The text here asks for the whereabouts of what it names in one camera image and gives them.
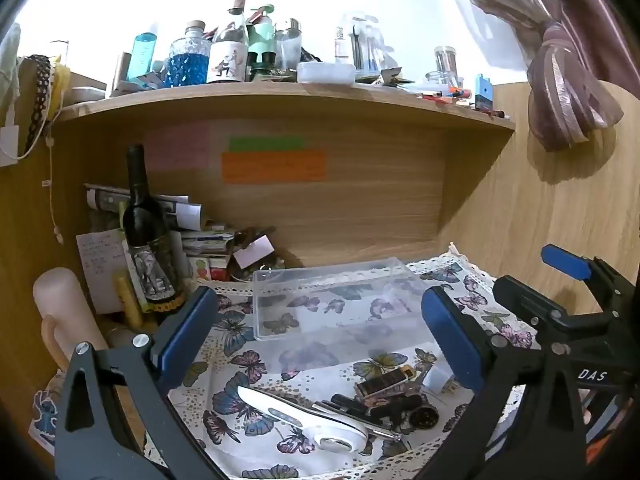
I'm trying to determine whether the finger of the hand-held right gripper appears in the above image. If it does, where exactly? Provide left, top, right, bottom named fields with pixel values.
left=541, top=244, right=630, bottom=312
left=492, top=275, right=622, bottom=357

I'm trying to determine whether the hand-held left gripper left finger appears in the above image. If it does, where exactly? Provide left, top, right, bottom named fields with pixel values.
left=54, top=286, right=221, bottom=480

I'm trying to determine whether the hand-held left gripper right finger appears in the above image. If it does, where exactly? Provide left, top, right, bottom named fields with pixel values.
left=421, top=285, right=589, bottom=480

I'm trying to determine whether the small white cube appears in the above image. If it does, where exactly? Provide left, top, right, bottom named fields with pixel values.
left=423, top=367, right=452, bottom=394

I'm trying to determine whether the yellow stick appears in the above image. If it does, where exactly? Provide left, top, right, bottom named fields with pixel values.
left=115, top=272, right=144, bottom=329

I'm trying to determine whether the gold and black lighter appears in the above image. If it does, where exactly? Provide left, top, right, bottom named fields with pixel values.
left=355, top=367, right=416, bottom=401

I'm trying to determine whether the black round grinder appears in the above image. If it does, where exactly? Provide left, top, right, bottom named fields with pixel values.
left=410, top=404, right=441, bottom=432

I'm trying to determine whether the butterfly print tablecloth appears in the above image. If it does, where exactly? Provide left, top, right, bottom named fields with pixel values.
left=144, top=244, right=543, bottom=480

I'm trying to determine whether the black tube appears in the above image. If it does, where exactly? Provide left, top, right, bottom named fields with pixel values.
left=330, top=393, right=424, bottom=432

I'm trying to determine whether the white note paper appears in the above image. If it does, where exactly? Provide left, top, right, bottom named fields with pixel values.
left=75, top=229, right=129, bottom=314

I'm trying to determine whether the pale pink paper slip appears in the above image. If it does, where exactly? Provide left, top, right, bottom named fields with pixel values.
left=232, top=237, right=275, bottom=269

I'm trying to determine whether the dark wine bottle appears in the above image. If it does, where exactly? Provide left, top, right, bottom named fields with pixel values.
left=121, top=144, right=184, bottom=307

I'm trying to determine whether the stack of papers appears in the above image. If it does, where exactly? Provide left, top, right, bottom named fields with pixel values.
left=84, top=182, right=236, bottom=256

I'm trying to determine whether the silver metal pen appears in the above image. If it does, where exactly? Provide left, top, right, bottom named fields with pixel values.
left=312, top=400, right=402, bottom=442

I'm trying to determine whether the clear plastic box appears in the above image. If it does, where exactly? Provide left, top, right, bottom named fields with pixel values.
left=252, top=257, right=437, bottom=342

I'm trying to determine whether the white handheld device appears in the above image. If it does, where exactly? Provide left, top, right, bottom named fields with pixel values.
left=237, top=385, right=369, bottom=456

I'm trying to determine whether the blue cartoon sticker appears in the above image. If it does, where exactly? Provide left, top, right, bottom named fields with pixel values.
left=29, top=389, right=59, bottom=442

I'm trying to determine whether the pink sticky note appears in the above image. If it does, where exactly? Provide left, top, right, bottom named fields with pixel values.
left=147, top=122, right=211, bottom=171

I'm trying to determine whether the small blue box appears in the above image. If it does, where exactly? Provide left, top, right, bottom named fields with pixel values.
left=474, top=73, right=494, bottom=111

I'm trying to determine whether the orange sticky note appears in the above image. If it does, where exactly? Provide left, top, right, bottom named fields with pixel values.
left=221, top=149, right=327, bottom=184

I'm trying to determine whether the mauve curtain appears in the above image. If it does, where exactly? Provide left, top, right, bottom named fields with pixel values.
left=439, top=0, right=626, bottom=154

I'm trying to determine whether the green sticky note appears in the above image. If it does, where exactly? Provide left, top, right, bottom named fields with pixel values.
left=229, top=136, right=305, bottom=151

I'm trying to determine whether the small glass jar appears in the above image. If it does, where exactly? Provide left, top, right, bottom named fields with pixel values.
left=432, top=45, right=460, bottom=86

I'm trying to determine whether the wooden shelf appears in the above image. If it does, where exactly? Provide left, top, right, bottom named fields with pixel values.
left=50, top=81, right=516, bottom=134

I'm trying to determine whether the glass bottle with blue beads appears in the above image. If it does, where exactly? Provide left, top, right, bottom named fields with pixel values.
left=167, top=20, right=211, bottom=89

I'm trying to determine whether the black lace band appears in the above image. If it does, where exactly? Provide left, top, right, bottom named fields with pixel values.
left=22, top=54, right=54, bottom=159

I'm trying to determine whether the blue liquid bottle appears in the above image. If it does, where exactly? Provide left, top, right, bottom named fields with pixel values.
left=127, top=32, right=159, bottom=84

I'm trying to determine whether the clear bottle with illustrated label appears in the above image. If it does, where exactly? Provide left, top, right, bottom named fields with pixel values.
left=207, top=0, right=250, bottom=84

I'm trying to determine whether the white plastic box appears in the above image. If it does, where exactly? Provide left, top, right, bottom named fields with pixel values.
left=297, top=62, right=356, bottom=85

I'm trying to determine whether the mint green bottle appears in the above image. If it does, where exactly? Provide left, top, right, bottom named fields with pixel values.
left=247, top=5, right=277, bottom=79

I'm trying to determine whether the clear glass jar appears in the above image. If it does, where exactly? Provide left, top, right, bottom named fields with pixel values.
left=273, top=18, right=303, bottom=71

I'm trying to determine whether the clear plastic bottle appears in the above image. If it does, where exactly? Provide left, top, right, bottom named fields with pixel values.
left=333, top=12, right=362, bottom=66

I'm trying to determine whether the pink cup with handle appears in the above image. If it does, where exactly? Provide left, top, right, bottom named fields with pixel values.
left=32, top=268, right=109, bottom=367

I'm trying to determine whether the white cord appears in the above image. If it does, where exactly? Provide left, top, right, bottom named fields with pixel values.
left=45, top=124, right=65, bottom=245

